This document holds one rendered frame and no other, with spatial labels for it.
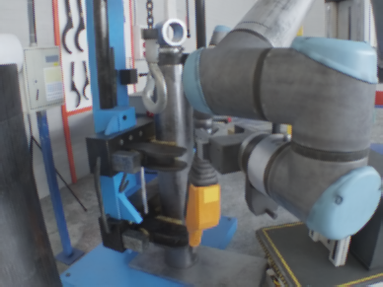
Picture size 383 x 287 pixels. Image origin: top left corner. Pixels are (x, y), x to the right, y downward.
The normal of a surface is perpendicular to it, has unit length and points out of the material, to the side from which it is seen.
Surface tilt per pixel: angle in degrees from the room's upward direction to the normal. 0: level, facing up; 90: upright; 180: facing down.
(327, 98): 90
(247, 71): 67
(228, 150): 90
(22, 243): 90
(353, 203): 95
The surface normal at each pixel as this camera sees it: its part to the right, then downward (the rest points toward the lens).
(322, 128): -0.59, 0.23
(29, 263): 0.96, 0.04
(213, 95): -0.61, 0.48
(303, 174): -0.88, 0.15
